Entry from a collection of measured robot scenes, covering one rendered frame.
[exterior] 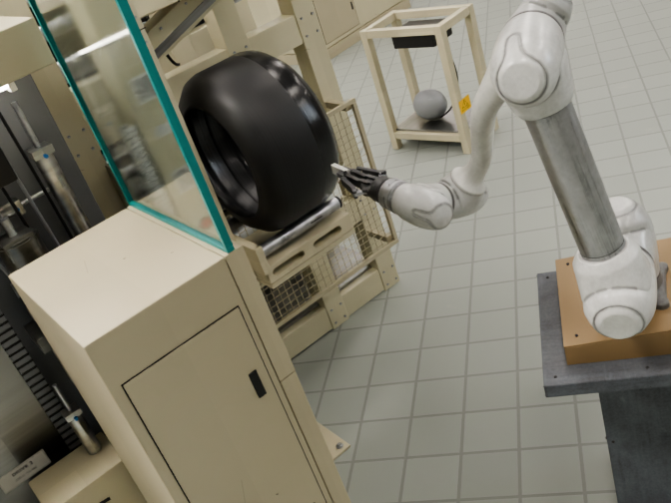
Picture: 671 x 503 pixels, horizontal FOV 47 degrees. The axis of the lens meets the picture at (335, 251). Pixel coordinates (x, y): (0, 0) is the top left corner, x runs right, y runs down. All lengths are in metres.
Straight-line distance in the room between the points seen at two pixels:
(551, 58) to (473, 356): 1.84
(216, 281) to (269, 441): 0.45
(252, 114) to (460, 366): 1.42
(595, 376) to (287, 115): 1.11
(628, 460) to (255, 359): 1.15
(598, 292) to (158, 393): 0.99
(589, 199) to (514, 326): 1.63
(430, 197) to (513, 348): 1.32
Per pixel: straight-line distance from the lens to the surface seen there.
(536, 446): 2.81
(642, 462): 2.44
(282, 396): 1.93
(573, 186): 1.72
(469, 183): 2.09
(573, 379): 2.06
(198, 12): 2.78
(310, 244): 2.52
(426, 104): 4.93
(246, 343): 1.81
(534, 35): 1.58
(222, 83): 2.36
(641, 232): 2.00
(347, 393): 3.22
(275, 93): 2.34
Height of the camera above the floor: 2.03
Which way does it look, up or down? 29 degrees down
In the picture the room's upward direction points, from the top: 20 degrees counter-clockwise
